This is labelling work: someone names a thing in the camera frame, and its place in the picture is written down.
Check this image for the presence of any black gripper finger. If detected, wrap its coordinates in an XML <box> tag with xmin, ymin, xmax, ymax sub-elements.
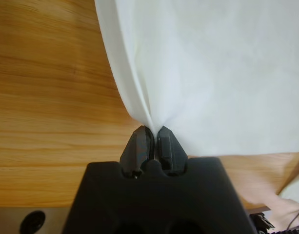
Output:
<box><xmin>155</xmin><ymin>125</ymin><xmax>188</xmax><ymax>175</ymax></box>
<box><xmin>120</xmin><ymin>125</ymin><xmax>155</xmax><ymax>172</ymax></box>

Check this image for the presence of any white Unitree t-shirt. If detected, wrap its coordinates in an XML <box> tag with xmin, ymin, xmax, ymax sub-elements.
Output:
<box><xmin>94</xmin><ymin>0</ymin><xmax>299</xmax><ymax>213</ymax></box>

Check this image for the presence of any black corner bracket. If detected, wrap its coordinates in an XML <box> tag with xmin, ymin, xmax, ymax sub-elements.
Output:
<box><xmin>250</xmin><ymin>211</ymin><xmax>276</xmax><ymax>232</ymax></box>

